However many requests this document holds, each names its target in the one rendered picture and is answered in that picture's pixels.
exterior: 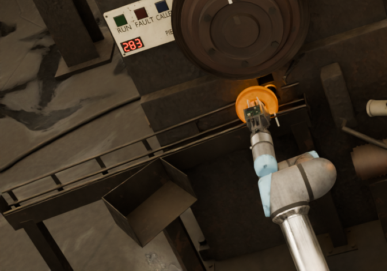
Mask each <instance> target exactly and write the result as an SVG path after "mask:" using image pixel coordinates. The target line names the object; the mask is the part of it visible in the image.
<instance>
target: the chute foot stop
mask: <svg viewBox="0 0 387 271"><path fill-rule="evenodd" d="M8 210H12V208H11V207H8V203H7V202H6V200H5V199H4V198H3V196H2V195H0V213H1V214H2V215H3V213H4V212H7V211H8ZM4 216H5V215H3V217H4Z"/></svg>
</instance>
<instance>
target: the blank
mask: <svg viewBox="0 0 387 271"><path fill-rule="evenodd" d="M257 97H258V99H259V100H260V101H262V102H263V103H264V104H265V108H266V109H268V110H269V112H270V114H273V113H275V112H277V111H278V100H277V98H276V96H275V94H274V93H273V91H271V90H270V89H268V88H266V87H263V86H251V87H249V88H246V89H244V90H243V91H242V92H241V93H240V94H239V95H238V97H237V100H236V113H237V115H238V117H239V118H240V119H241V120H242V121H243V122H244V123H245V122H246V121H245V118H244V111H243V109H246V108H248V103H247V100H249V101H250V103H251V102H252V101H255V100H257Z"/></svg>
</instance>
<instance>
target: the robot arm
mask: <svg viewBox="0 0 387 271"><path fill-rule="evenodd" d="M247 103H248V108H246V109H243V111H244V118H245V121H246V123H247V127H248V128H249V129H250V131H252V134H251V147H250V149H251V150H252V154H253V161H254V168H255V171H256V174H257V176H258V177H259V181H258V185H259V191H260V196H261V201H262V204H263V209H264V213H265V216H266V217H270V216H271V218H272V221H273V222H275V223H277V224H279V225H280V227H281V230H282V232H283V235H284V238H285V240H286V243H287V246H288V248H289V250H290V254H291V256H292V258H293V261H294V264H295V267H296V269H297V271H330V270H329V268H328V265H327V263H326V260H325V258H324V255H323V252H322V251H321V248H320V245H319V243H318V240H317V238H316V235H315V233H314V231H313V228H312V225H311V223H310V220H309V218H308V211H309V209H310V206H309V204H308V202H310V201H313V200H316V199H318V198H320V197H322V196H323V195H325V194H326V193H327V192H328V191H329V190H330V189H331V188H332V186H333V185H334V183H335V180H336V175H337V173H336V168H335V166H334V165H333V164H332V163H331V162H330V161H329V160H327V159H325V158H322V157H319V156H318V154H317V152H316V151H311V152H305V153H304V154H302V155H299V156H296V157H293V158H290V159H288V160H285V161H282V162H280V163H277V161H276V157H275V152H274V145H273V142H272V137H271V133H270V132H269V131H268V130H267V128H268V127H269V125H270V122H269V121H271V115H270V112H269V110H268V109H266V108H265V106H264V104H263V103H262V102H261V101H260V100H259V99H258V97H257V100H255V101H252V102H251V103H250V101H249V100H247Z"/></svg>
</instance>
